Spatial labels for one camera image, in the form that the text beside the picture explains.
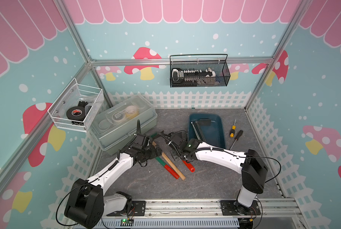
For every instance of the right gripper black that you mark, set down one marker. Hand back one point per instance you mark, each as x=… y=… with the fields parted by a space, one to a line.
x=174 y=158

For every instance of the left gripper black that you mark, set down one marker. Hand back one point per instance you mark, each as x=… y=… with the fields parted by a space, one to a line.
x=153 y=154

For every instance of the teal plastic storage box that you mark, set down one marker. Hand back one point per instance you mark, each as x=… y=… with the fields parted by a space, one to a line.
x=214 y=134

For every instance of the hoe with blue grip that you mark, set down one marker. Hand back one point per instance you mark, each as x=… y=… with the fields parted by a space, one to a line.
x=197 y=129

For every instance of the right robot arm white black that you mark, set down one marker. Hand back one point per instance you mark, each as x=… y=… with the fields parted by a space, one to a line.
x=248 y=164

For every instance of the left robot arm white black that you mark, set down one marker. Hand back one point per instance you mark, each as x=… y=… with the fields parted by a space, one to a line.
x=86 y=203

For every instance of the translucent lidded plastic container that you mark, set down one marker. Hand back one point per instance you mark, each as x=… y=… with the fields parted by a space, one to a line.
x=115 y=127

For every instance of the yellow black screwdriver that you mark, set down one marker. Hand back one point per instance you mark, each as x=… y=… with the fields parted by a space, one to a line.
x=232 y=131

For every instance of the black orange screwdriver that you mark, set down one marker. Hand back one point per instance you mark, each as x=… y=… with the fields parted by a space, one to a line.
x=236 y=138

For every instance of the socket bit set holder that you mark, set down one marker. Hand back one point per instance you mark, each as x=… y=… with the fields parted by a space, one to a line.
x=191 y=77

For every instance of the black tape roll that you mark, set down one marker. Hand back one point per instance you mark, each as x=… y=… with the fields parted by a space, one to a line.
x=76 y=113

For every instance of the small green-lit circuit board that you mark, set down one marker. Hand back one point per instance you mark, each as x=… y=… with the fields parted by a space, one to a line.
x=126 y=222

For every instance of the green handle hoe red grip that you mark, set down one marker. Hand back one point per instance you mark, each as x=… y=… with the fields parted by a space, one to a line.
x=166 y=166

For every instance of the wooden handle hoe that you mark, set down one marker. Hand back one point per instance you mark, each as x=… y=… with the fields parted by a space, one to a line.
x=172 y=165

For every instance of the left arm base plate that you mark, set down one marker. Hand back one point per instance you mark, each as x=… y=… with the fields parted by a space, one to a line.
x=132 y=208

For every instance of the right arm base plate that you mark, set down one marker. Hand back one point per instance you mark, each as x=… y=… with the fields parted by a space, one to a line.
x=233 y=208

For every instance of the clear wall-mounted bin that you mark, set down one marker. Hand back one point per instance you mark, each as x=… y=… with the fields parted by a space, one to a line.
x=75 y=94

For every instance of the black wire mesh basket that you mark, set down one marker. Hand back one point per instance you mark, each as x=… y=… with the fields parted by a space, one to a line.
x=217 y=62

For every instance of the grey slotted cable duct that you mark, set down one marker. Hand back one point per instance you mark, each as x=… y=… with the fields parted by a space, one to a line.
x=170 y=223

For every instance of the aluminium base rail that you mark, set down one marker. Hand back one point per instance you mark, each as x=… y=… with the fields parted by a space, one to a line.
x=211 y=208

